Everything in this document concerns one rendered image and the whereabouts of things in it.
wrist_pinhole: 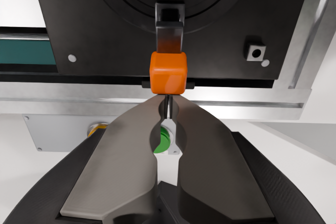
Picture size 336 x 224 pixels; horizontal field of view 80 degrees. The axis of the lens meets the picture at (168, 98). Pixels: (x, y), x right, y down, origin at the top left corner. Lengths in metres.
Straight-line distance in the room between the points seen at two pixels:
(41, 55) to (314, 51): 0.30
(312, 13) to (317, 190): 0.48
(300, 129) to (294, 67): 1.54
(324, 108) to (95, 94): 0.39
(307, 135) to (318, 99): 1.43
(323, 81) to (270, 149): 0.17
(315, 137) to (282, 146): 1.43
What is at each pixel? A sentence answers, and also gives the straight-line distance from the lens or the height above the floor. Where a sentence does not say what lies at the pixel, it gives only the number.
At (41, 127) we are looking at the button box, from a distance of 0.32.
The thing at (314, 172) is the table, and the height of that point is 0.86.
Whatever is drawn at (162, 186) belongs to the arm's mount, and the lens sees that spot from 0.51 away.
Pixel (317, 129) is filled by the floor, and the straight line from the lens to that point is 1.87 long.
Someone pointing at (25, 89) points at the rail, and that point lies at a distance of 0.30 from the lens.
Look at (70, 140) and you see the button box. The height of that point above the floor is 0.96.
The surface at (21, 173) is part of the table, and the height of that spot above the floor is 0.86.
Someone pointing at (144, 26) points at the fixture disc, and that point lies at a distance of 0.19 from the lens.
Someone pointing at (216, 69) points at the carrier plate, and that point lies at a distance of 0.22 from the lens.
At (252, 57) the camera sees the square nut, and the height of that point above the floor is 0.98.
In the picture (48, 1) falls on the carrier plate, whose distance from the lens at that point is 0.23.
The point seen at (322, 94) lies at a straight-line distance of 0.44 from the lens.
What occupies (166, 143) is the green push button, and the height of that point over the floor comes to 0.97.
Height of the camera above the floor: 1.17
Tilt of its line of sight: 59 degrees down
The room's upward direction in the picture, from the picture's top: 179 degrees counter-clockwise
